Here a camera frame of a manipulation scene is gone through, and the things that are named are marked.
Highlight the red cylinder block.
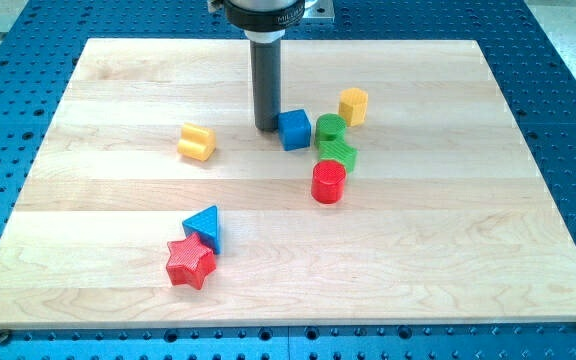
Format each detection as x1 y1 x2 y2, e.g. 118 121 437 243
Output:
311 160 347 204

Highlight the blue triangle block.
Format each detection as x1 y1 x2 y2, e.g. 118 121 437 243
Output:
182 205 221 255

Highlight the light wooden board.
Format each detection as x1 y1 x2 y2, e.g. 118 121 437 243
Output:
0 38 576 329

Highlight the green cylinder block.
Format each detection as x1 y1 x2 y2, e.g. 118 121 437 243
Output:
315 113 347 147

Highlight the yellow hexagon block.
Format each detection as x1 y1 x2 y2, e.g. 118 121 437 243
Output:
338 88 368 127

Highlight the red star block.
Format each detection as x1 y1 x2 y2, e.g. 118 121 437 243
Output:
165 232 216 290

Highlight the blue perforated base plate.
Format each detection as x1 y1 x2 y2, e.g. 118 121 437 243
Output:
0 1 576 359

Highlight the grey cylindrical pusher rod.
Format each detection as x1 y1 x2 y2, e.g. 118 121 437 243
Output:
250 40 281 132

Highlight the blue cube block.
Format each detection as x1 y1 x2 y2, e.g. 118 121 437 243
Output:
278 109 311 151

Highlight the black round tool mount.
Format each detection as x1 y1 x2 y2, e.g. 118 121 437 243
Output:
223 0 305 43

